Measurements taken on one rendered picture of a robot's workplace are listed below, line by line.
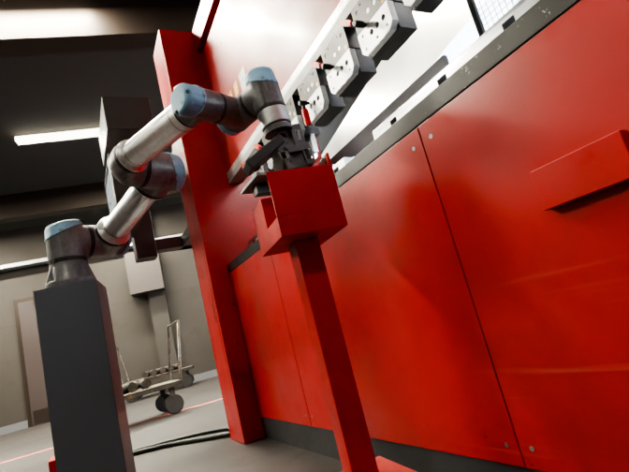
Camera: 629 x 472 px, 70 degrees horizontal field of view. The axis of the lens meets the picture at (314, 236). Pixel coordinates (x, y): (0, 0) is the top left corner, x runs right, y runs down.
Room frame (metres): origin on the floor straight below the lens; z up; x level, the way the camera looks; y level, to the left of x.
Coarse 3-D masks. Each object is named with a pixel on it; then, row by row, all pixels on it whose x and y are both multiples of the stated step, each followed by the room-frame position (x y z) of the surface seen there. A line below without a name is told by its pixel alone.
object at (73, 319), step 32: (64, 288) 1.37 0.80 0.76; (96, 288) 1.40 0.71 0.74; (64, 320) 1.37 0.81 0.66; (96, 320) 1.40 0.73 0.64; (64, 352) 1.37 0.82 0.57; (96, 352) 1.39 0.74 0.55; (64, 384) 1.36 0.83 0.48; (96, 384) 1.39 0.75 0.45; (64, 416) 1.36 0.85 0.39; (96, 416) 1.38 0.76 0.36; (64, 448) 1.36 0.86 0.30; (96, 448) 1.38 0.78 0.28; (128, 448) 1.50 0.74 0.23
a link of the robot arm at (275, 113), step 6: (270, 108) 0.97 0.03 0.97; (276, 108) 0.97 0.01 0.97; (282, 108) 0.98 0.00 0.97; (258, 114) 0.99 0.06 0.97; (264, 114) 0.98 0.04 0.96; (270, 114) 0.97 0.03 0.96; (276, 114) 0.97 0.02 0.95; (282, 114) 0.98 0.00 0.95; (288, 114) 1.00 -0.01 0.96; (258, 120) 1.00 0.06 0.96; (264, 120) 0.98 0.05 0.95; (270, 120) 0.97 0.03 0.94; (276, 120) 0.97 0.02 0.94; (282, 120) 0.98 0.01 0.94; (288, 120) 0.99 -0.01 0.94; (264, 126) 0.99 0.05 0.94
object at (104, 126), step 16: (112, 96) 2.26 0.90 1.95; (112, 112) 2.26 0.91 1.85; (128, 112) 2.30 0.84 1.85; (144, 112) 2.34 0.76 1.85; (112, 128) 2.25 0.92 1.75; (128, 128) 2.29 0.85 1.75; (112, 144) 2.42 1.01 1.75; (144, 224) 2.65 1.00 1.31; (144, 240) 2.65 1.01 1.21; (144, 256) 2.64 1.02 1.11
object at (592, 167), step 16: (592, 144) 0.65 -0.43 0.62; (608, 144) 0.63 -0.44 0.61; (624, 144) 0.61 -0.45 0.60; (560, 160) 0.69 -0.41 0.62; (576, 160) 0.67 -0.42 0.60; (592, 160) 0.65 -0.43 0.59; (608, 160) 0.64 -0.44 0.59; (624, 160) 0.62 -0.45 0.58; (544, 176) 0.72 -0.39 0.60; (560, 176) 0.70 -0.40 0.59; (576, 176) 0.68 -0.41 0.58; (592, 176) 0.66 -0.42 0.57; (608, 176) 0.64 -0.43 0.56; (624, 176) 0.63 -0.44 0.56; (544, 192) 0.73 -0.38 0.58; (560, 192) 0.71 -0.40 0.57; (576, 192) 0.69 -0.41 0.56; (592, 192) 0.67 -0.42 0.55; (544, 208) 0.74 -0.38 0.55
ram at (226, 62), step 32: (224, 0) 1.94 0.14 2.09; (256, 0) 1.66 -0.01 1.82; (288, 0) 1.46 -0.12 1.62; (320, 0) 1.31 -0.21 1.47; (352, 0) 1.18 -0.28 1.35; (224, 32) 2.01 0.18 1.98; (256, 32) 1.72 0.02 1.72; (288, 32) 1.51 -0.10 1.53; (224, 64) 2.10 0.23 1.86; (256, 64) 1.79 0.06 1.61; (288, 64) 1.56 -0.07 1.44; (288, 96) 1.62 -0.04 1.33; (224, 160) 2.37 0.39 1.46
